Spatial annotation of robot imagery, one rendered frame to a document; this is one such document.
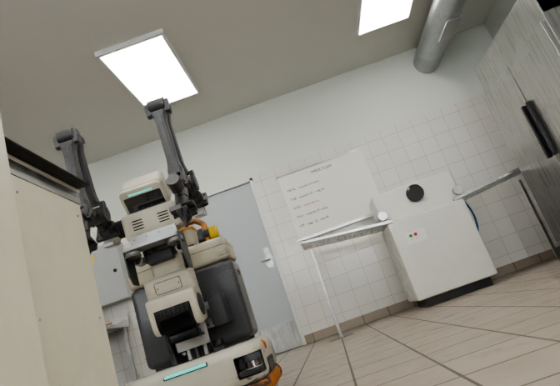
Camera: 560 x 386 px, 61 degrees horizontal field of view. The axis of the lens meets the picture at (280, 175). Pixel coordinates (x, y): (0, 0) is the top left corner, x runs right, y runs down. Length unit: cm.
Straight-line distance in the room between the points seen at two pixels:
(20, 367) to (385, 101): 582
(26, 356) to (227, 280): 175
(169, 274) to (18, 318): 151
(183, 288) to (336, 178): 392
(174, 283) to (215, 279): 29
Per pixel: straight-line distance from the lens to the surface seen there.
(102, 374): 145
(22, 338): 79
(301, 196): 586
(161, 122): 218
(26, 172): 141
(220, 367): 213
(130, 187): 233
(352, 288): 573
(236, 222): 595
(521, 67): 460
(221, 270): 246
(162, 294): 227
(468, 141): 628
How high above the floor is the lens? 30
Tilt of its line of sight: 16 degrees up
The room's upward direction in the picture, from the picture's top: 19 degrees counter-clockwise
